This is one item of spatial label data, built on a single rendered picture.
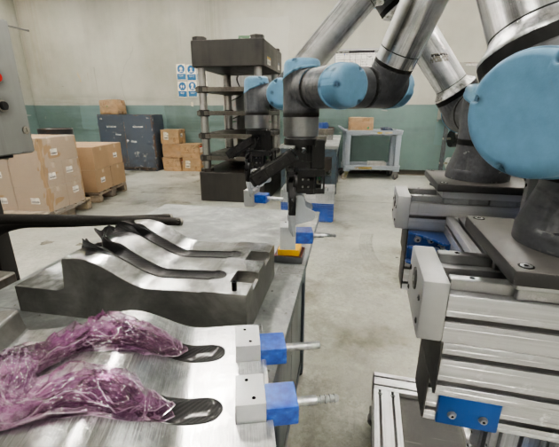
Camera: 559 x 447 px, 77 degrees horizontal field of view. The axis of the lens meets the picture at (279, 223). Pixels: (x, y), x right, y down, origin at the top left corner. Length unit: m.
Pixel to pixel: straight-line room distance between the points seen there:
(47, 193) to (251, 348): 4.12
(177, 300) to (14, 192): 4.15
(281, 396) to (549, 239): 0.38
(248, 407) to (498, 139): 0.39
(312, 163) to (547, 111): 0.47
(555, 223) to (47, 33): 9.44
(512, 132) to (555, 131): 0.03
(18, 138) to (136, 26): 7.11
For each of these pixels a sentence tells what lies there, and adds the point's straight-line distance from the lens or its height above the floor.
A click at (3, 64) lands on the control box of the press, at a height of 1.34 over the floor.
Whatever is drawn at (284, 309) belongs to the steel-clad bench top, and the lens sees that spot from 0.77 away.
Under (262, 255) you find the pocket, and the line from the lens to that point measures 0.83.
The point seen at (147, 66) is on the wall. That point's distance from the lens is 8.23.
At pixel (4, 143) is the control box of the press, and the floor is 1.11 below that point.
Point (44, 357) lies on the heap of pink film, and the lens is 0.59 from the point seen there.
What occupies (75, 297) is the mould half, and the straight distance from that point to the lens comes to 0.83.
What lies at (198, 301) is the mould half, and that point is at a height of 0.87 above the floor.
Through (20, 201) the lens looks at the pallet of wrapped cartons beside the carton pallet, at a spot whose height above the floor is 0.25.
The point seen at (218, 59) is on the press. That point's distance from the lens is 4.79.
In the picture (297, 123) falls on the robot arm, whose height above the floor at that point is 1.18.
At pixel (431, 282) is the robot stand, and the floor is 0.99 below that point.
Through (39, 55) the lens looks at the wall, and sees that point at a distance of 9.72.
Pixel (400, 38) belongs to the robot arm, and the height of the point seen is 1.33.
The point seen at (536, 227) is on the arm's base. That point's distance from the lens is 0.55.
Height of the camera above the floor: 1.21
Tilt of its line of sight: 18 degrees down
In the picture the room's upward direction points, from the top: straight up
